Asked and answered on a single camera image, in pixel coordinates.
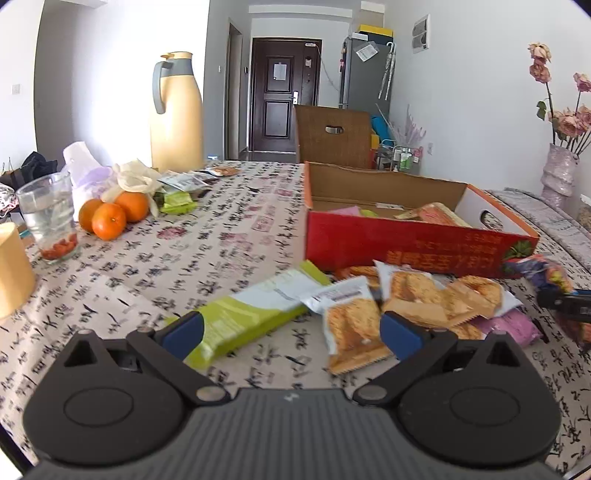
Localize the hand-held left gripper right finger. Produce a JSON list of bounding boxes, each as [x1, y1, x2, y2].
[[353, 312, 536, 405]]

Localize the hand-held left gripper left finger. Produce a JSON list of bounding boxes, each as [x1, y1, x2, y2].
[[55, 311, 232, 407]]

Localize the colourful red snack packet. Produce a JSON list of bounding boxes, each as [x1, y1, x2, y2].
[[505, 255, 578, 296]]

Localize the cracker snack packet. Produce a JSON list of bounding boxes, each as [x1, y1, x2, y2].
[[300, 276, 394, 376], [438, 274, 522, 319], [374, 261, 451, 326], [445, 320, 485, 341], [335, 265, 384, 291]]

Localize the red cardboard box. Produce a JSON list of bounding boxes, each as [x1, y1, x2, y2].
[[302, 161, 541, 280]]

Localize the long orange snack packet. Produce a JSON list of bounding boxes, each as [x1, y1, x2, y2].
[[394, 202, 472, 228]]

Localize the grey patterned cloth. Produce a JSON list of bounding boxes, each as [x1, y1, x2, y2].
[[489, 187, 591, 273]]

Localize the pink vase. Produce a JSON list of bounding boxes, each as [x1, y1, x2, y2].
[[541, 143, 580, 210]]

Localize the small green snack packet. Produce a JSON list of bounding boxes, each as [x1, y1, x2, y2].
[[161, 190, 195, 215]]

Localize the orange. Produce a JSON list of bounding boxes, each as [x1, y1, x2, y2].
[[78, 198, 105, 232], [91, 202, 127, 241], [115, 191, 150, 223]]

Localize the small white snack packet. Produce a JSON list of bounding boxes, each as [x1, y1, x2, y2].
[[159, 171, 213, 193]]

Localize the dried rose bouquet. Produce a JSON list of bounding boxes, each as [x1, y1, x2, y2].
[[529, 42, 591, 155]]

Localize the glass cup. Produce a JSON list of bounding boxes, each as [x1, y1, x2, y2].
[[17, 173, 79, 265]]

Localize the pale yellow cup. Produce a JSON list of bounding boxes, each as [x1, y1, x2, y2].
[[0, 222, 37, 319]]

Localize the white lilac tissue pack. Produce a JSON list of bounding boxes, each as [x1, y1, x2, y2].
[[62, 141, 116, 222]]

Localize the wooden chair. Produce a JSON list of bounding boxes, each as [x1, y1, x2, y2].
[[293, 105, 372, 171]]

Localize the yellow thermos jug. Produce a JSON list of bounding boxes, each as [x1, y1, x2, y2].
[[150, 52, 205, 174]]

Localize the white decorative sprigs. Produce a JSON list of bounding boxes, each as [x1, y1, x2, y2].
[[392, 105, 426, 146]]

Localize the dark clothing pile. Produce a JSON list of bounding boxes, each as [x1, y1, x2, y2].
[[0, 151, 58, 191]]

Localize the dark brown door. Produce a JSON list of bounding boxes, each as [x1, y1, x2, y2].
[[252, 38, 321, 153]]

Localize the grey interior door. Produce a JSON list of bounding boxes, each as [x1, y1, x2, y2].
[[225, 24, 244, 161]]

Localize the grey refrigerator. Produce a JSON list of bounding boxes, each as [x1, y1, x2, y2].
[[339, 34, 393, 116]]

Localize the clear folded umbrella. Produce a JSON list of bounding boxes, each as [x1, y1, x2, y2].
[[379, 41, 397, 100]]

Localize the wire storage rack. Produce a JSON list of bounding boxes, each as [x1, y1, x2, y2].
[[376, 143, 423, 175]]

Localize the white wall panel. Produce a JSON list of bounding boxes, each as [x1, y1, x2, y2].
[[411, 15, 431, 54]]

